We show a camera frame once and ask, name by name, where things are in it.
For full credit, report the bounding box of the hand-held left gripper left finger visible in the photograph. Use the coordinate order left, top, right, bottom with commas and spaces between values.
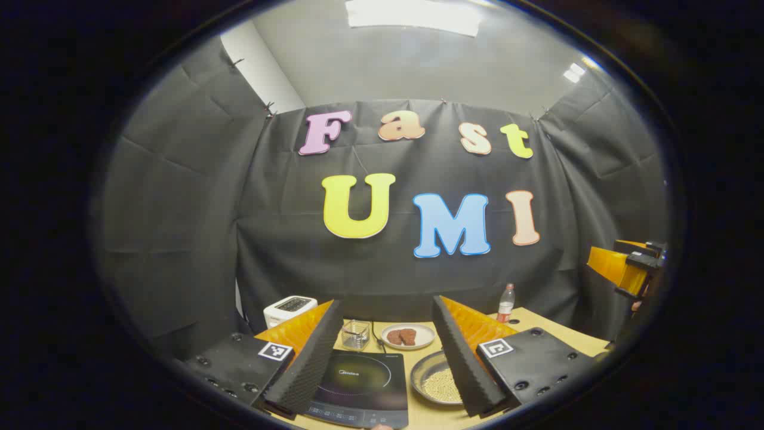
182, 299, 345, 419

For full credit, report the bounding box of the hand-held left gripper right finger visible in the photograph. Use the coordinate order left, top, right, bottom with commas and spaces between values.
431, 295, 597, 419

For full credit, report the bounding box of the steel pot with black handles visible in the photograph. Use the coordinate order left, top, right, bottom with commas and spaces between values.
409, 350, 466, 407

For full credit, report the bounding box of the black induction cooktop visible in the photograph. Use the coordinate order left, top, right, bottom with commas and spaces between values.
304, 349, 409, 429

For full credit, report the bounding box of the pile of soybeans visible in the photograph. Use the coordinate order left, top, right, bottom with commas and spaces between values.
421, 368, 463, 404

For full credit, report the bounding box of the white round plate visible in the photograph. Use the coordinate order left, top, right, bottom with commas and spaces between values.
381, 323, 436, 351

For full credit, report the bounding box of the white toaster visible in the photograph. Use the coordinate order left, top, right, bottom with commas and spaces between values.
263, 296, 318, 329

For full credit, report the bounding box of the clear plastic water bottle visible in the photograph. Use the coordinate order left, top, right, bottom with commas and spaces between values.
497, 283, 515, 323

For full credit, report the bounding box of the black backdrop cloth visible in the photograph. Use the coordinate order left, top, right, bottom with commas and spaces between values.
95, 36, 669, 359

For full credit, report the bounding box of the large ceiling light panel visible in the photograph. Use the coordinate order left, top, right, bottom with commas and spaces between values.
345, 0, 483, 38

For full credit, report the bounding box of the wire mesh basket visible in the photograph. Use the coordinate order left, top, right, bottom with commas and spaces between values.
341, 320, 371, 351

